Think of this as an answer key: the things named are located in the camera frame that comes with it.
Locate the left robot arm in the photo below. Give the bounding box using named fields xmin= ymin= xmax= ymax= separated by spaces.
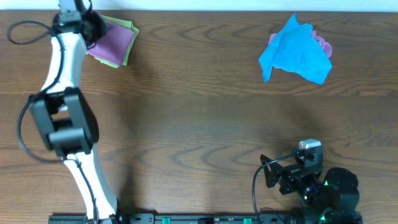
xmin=28 ymin=10 xmax=120 ymax=223

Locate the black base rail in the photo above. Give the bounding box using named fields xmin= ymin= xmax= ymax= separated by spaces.
xmin=48 ymin=213 xmax=363 ymax=224

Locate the pink cloth under blue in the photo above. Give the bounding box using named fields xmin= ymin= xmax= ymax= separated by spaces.
xmin=259 ymin=27 xmax=332 ymax=63

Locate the blue microfibre cloth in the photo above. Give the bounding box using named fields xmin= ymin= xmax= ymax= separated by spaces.
xmin=259 ymin=14 xmax=333 ymax=85

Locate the purple microfibre cloth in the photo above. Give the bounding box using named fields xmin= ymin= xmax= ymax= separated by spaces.
xmin=88 ymin=21 xmax=135 ymax=68

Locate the folded green cloth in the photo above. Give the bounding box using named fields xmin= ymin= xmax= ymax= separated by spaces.
xmin=88 ymin=16 xmax=139 ymax=68

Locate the left black cable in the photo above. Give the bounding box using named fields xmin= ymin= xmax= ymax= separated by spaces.
xmin=6 ymin=0 xmax=100 ymax=224

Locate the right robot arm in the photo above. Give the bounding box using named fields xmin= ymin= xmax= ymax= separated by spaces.
xmin=255 ymin=146 xmax=363 ymax=223

